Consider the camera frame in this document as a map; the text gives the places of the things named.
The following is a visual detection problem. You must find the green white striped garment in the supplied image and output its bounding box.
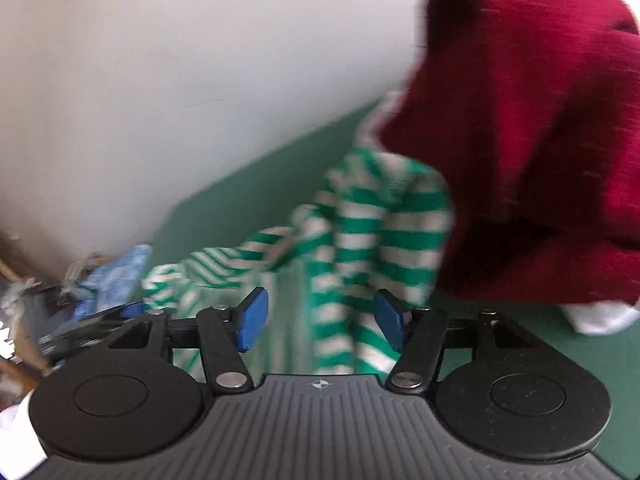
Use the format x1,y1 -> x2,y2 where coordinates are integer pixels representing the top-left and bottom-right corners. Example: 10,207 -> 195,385
142,144 -> 456,386

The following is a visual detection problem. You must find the green bed sheet mattress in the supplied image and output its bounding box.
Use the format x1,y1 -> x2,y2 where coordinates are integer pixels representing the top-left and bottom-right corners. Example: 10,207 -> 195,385
150,104 -> 639,478

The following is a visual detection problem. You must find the blue white patterned cloth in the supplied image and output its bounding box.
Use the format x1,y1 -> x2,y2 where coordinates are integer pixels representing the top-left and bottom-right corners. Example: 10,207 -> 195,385
63,244 -> 152,321

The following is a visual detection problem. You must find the dark red knit garment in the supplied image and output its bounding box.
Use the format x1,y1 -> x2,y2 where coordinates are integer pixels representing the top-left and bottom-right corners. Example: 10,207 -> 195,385
380,0 -> 639,304

